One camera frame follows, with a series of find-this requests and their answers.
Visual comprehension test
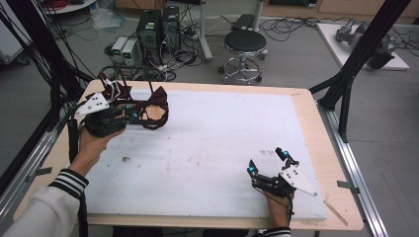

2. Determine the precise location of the left hand-held gripper black cable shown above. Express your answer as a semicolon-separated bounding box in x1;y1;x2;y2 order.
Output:
67;102;89;237

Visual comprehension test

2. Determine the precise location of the striped dark red bow tie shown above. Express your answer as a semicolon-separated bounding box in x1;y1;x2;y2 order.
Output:
84;72;132;103

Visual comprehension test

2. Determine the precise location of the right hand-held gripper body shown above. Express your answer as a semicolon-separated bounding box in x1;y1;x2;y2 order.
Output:
252;163;318;199

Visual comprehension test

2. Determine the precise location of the black metal frame post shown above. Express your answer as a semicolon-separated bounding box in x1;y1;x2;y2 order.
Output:
308;0;413;144

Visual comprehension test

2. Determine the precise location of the right hand-held gripper black cable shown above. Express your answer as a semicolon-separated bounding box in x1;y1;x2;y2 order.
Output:
286;192;296;228

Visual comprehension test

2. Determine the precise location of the tangle of floor cables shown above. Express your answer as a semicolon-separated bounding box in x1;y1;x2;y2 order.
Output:
260;16;330;42
98;13;206;83

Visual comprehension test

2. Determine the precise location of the black computer tower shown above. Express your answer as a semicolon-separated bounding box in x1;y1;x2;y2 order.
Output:
135;9;163;65
161;5;182;50

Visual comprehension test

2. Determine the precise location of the white foam mat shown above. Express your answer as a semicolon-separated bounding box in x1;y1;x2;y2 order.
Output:
83;87;329;221

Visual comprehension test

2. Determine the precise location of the clear plastic bag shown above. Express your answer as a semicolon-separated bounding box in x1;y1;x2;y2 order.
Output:
89;6;127;31

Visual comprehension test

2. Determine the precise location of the beige tape strip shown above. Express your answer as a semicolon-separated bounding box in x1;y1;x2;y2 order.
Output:
322;198;349;227

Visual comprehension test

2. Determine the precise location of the hand-held gripper black cable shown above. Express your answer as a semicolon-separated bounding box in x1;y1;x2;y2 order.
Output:
67;102;89;237
286;192;296;228

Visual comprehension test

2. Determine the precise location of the aluminium rail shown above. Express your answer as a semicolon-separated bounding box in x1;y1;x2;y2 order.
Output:
0;108;77;225
315;102;389;237

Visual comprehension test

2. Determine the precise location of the person's right hand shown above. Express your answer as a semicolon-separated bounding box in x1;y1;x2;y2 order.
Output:
265;191;294;230

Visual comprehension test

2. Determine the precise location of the grey metal table leg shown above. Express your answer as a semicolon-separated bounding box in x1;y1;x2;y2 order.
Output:
197;0;214;63
251;0;266;33

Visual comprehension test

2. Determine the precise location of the white cabinet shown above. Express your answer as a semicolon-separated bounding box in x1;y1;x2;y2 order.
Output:
0;13;33;65

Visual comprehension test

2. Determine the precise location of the black tray with wooden bottom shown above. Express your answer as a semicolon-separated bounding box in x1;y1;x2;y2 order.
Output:
110;67;170;126

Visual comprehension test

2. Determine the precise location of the white floor board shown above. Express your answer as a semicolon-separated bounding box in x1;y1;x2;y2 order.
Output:
315;22;410;71

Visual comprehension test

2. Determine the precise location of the black flat box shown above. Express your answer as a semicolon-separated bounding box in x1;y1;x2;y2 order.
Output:
231;13;256;32

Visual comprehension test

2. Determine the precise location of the black frame post with cables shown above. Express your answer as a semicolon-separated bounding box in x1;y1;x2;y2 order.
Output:
0;0;97;132

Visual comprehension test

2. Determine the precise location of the white power supply unit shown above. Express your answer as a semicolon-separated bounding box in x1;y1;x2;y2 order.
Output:
111;36;128;64
122;39;139;67

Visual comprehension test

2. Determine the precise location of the black round stool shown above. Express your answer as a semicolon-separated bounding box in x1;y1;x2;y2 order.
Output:
216;29;270;86

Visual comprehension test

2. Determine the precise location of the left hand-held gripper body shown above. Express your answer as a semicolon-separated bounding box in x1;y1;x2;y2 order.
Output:
74;92;130;138

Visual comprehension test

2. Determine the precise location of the person's left hand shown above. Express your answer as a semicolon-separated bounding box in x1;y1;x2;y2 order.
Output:
68;126;126;177

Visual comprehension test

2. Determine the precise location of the round white table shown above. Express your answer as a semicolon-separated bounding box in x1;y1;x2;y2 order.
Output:
41;0;98;16

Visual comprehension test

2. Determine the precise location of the plain dark red bow tie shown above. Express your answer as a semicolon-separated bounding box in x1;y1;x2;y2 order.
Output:
129;86;170;131

